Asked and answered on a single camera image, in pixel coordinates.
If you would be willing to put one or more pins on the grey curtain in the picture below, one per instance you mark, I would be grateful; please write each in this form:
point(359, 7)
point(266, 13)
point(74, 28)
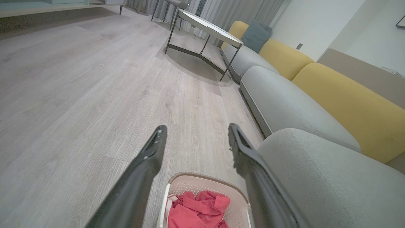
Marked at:
point(221, 12)

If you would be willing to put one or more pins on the blue-grey cushion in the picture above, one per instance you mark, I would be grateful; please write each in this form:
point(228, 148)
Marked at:
point(254, 36)

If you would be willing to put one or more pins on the round white coffee table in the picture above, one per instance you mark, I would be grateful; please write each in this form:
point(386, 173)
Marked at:
point(208, 30)

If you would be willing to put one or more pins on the grey chair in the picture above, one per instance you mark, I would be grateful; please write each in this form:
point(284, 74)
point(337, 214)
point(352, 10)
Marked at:
point(172, 6)

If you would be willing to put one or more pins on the framed wall picture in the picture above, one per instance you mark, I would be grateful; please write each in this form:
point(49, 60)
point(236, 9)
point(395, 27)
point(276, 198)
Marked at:
point(401, 22)

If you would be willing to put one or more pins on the light green low cabinet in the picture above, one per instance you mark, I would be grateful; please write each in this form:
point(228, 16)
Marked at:
point(47, 5)

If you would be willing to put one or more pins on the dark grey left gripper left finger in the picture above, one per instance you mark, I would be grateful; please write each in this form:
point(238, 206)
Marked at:
point(136, 186)

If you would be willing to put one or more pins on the red shirt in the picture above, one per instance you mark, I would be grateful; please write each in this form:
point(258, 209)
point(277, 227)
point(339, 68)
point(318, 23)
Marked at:
point(197, 210)

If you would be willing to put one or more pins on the grey wall socket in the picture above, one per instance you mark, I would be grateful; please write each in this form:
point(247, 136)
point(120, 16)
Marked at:
point(299, 46)

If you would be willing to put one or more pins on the beige plastic laundry basket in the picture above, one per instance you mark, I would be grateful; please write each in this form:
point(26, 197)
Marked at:
point(202, 186)

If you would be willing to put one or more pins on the grey and yellow sofa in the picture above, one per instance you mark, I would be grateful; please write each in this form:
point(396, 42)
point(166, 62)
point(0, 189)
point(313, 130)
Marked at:
point(316, 126)

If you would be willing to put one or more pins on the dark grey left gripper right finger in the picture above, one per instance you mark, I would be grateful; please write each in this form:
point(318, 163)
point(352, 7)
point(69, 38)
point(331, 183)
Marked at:
point(262, 186)

